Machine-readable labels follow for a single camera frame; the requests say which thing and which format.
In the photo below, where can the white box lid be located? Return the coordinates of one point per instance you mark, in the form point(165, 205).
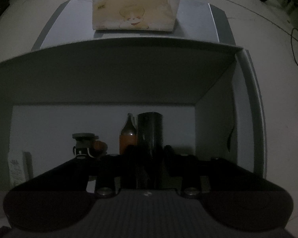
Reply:
point(72, 22)

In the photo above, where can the small round figurine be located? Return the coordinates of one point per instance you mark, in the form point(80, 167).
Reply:
point(85, 143)

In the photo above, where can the amber glass bottle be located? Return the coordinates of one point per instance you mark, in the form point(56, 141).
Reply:
point(128, 138)

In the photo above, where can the white remote control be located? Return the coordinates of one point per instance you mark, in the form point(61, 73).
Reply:
point(16, 168)

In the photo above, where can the grey cardboard box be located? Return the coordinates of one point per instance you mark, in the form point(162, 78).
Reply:
point(114, 79)

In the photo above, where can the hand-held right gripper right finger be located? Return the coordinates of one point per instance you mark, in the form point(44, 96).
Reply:
point(170, 158)

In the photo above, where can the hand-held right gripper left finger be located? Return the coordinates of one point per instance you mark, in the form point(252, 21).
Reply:
point(129, 158)

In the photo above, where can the beige bear-print tissue pack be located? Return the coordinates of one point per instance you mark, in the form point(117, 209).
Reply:
point(139, 12)

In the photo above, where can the black cylindrical case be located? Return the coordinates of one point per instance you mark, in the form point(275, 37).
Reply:
point(150, 133)

